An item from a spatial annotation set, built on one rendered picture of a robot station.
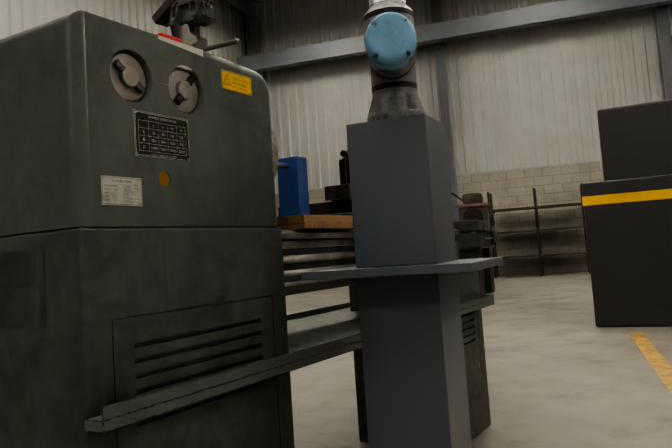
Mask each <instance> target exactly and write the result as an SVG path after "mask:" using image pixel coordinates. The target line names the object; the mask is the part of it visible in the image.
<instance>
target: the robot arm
mask: <svg viewBox="0 0 672 448"><path fill-rule="evenodd" d="M208 1H209V2H210V3H209V2H208ZM213 8H214V10H213ZM369 8H370V9H369V10H368V11H367V13H366V14H365V15H364V26H365V38H364V45H365V50H366V53H367V55H368V60H369V65H370V75H371V88H372V101H371V105H370V109H369V113H368V117H367V122H370V121H376V120H383V119H390V118H397V117H403V116H410V115H417V114H423V113H424V114H426V112H425V109H424V107H423V105H422V102H421V100H420V97H419V95H418V89H417V75H416V61H415V59H416V47H417V35H416V31H415V28H414V18H413V10H412V9H411V8H409V7H408V6H407V5H406V1H405V0H369ZM152 19H153V21H154V23H155V24H158V25H161V26H164V27H169V26H170V30H171V33H172V36H173V37H176V38H179V39H181V40H182V43H183V44H186V45H189V46H192V47H195V48H201V47H205V46H208V41H207V39H205V38H202V37H201V32H200V26H202V27H207V26H210V24H213V23H216V8H215V2H214V1H212V0H165V2H164V3H163V4H162V5H161V6H160V8H159V9H158V10H157V11H156V12H155V13H154V15H153V16H152ZM426 115H427V114H426Z"/></svg>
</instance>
